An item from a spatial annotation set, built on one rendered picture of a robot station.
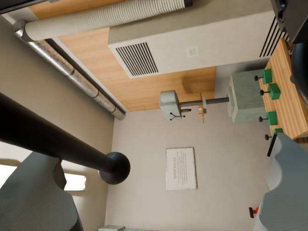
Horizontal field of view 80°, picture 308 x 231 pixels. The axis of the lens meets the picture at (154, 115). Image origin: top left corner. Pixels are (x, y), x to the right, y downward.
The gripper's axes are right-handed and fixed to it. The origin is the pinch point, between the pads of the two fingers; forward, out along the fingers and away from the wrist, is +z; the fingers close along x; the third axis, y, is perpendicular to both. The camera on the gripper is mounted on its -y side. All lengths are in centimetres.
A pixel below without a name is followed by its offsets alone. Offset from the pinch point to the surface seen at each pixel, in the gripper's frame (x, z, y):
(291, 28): 13.0, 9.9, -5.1
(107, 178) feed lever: -5.7, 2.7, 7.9
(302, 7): 12.5, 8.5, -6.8
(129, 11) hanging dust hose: -22, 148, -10
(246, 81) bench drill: 97, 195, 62
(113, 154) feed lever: -5.2, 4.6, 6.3
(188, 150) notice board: 43, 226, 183
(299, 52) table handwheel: 22.1, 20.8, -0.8
